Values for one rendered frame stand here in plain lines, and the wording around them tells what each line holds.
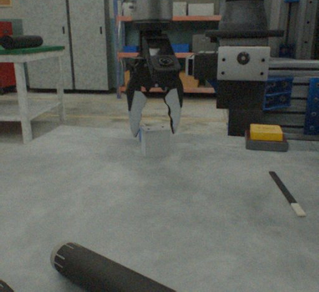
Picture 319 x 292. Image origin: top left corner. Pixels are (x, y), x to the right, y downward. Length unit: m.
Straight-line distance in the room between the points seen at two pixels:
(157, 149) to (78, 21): 5.43
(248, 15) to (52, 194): 0.79
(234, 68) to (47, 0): 5.42
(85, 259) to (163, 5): 0.44
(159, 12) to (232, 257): 0.41
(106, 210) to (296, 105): 0.79
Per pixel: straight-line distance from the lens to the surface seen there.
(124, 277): 0.27
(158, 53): 0.56
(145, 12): 0.60
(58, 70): 4.18
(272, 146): 0.70
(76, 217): 0.45
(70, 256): 0.33
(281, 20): 1.29
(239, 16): 1.08
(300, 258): 0.40
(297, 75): 1.10
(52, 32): 6.17
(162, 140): 0.62
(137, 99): 0.61
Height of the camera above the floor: 1.02
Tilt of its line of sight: 16 degrees down
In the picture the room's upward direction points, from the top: straight up
